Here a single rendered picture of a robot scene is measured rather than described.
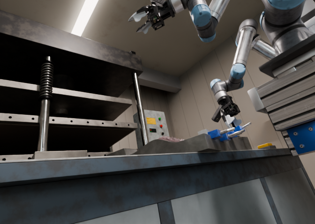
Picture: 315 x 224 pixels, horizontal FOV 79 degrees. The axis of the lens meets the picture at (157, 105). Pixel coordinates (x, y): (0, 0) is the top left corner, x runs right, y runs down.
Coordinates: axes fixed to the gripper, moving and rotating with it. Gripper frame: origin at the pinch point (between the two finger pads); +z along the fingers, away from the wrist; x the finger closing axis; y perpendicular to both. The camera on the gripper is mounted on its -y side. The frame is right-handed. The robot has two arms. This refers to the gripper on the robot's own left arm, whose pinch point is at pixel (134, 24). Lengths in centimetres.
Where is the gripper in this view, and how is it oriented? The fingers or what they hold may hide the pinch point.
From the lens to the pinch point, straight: 102.3
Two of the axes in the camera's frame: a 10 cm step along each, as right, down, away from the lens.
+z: -8.8, 3.4, 3.3
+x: 4.6, 4.2, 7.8
